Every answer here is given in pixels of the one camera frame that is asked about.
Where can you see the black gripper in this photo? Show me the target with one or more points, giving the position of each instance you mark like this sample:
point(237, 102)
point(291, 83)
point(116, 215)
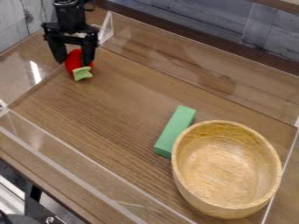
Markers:
point(84, 37)

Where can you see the red plush fruit green leaf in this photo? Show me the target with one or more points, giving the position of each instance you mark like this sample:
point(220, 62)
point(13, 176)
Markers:
point(77, 71)

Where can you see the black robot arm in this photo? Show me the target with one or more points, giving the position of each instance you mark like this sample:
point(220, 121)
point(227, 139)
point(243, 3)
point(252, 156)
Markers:
point(70, 14)

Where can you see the green rectangular block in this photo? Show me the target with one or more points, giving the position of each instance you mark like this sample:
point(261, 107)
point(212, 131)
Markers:
point(177, 123)

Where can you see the black table leg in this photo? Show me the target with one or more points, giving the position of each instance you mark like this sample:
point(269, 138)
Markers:
point(36, 193)

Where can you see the wooden bowl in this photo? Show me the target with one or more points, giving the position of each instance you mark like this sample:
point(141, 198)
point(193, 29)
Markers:
point(225, 169)

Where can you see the clear acrylic tray wall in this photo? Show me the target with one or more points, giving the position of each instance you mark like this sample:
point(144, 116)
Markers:
point(84, 186)

